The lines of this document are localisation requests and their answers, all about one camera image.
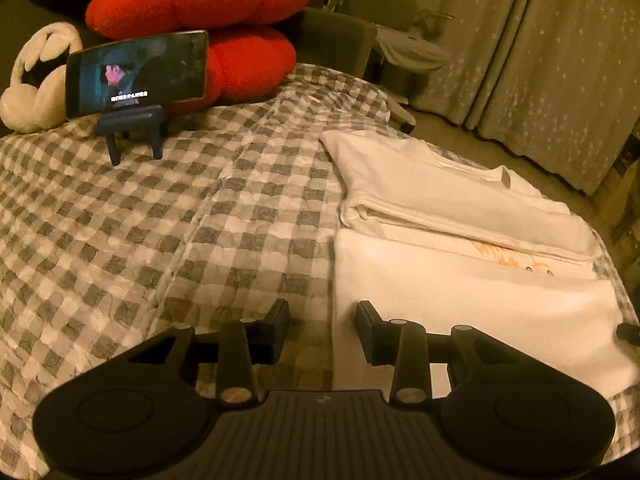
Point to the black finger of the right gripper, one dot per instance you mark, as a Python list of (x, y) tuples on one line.
[(629, 333)]

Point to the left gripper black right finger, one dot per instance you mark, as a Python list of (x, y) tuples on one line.
[(401, 344)]

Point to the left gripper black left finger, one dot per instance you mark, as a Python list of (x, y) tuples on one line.
[(244, 343)]

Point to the white Pooh t-shirt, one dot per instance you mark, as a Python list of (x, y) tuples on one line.
[(440, 243)]

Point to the wooden shelf unit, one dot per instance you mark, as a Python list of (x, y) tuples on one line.
[(616, 203)]

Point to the black phone stand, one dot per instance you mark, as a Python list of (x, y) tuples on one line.
[(148, 119)]

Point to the smartphone playing video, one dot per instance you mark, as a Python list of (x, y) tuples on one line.
[(154, 70)]

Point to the grey star curtain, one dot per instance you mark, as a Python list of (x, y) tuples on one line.
[(556, 81)]

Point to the grey garment on chair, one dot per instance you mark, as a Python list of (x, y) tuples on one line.
[(411, 53)]

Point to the white flower plush cushion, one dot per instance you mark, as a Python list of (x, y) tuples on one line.
[(35, 98)]

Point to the red knitted cushion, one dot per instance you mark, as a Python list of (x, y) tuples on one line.
[(247, 57)]

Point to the grey office chair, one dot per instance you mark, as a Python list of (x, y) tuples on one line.
[(403, 15)]

